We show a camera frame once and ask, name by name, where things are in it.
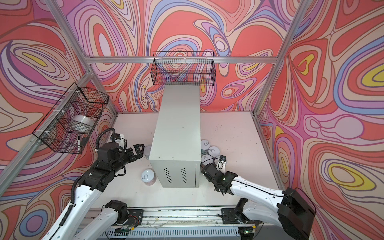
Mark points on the green labelled can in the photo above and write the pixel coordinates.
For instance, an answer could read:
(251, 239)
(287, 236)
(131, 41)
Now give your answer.
(214, 151)

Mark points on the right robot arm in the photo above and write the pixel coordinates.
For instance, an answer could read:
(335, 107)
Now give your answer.
(285, 209)

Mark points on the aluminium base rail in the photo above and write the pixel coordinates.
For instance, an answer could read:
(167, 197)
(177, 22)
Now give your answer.
(155, 217)

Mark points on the orange green lidded can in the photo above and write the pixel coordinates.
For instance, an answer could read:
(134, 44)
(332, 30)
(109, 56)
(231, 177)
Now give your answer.
(220, 163)

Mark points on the black marker pen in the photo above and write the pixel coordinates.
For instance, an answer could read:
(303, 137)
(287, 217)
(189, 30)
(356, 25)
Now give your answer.
(79, 144)

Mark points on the black wire basket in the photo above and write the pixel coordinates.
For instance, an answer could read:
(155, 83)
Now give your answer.
(61, 133)
(184, 68)

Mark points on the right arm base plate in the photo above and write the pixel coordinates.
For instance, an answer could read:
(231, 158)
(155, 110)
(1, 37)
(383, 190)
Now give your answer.
(233, 216)

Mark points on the green circuit board left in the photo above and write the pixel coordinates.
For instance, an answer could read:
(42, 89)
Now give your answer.
(121, 230)

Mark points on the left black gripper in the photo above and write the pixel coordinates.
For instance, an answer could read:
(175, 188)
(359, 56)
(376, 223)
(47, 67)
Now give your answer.
(139, 153)

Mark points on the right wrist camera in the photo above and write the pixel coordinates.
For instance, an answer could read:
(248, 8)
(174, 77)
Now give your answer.
(222, 159)

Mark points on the orange red labelled can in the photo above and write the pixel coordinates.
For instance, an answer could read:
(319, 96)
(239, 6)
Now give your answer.
(206, 159)

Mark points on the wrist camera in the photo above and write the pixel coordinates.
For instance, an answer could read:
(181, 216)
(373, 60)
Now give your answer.
(222, 159)
(120, 139)

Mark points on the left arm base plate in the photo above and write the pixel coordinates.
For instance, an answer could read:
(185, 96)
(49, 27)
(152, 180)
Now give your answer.
(130, 218)

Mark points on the teal can left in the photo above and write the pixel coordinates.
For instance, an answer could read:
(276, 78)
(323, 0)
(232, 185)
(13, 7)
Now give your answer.
(147, 151)

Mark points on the blue grey can right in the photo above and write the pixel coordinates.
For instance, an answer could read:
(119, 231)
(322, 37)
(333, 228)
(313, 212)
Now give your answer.
(205, 145)

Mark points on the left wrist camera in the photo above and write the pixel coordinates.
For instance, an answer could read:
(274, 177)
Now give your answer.
(120, 139)

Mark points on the black wire basket left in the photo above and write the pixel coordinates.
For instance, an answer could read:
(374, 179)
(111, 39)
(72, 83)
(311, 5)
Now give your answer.
(61, 133)

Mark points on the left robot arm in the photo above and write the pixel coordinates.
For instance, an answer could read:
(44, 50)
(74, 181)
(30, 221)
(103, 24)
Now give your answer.
(88, 188)

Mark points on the green circuit board right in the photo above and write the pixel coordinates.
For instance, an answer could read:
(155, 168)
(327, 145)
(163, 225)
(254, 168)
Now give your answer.
(247, 230)

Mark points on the green circuit board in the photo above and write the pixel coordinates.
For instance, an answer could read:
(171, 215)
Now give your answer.
(247, 230)
(121, 230)

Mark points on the pink labelled can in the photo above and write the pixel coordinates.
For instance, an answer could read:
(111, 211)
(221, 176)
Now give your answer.
(148, 177)

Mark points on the black wire basket rear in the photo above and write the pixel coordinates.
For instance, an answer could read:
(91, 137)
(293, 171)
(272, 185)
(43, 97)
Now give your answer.
(184, 68)

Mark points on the grey metal cabinet counter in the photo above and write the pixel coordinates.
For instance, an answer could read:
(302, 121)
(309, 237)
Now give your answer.
(176, 148)

